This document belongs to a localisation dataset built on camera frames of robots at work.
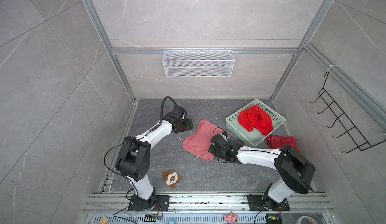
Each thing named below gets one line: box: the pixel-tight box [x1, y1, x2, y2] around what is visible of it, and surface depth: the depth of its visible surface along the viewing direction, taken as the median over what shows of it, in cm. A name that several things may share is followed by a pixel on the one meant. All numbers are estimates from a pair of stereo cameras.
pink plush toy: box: [223, 211, 239, 224], surface depth 69 cm
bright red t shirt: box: [237, 104, 274, 136], surface depth 101 cm
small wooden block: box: [98, 215, 110, 224], surface depth 70 cm
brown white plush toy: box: [162, 169, 182, 190], surface depth 80 cm
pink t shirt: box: [182, 118, 232, 161], surface depth 96 cm
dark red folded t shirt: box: [266, 135, 301, 154], surface depth 94 cm
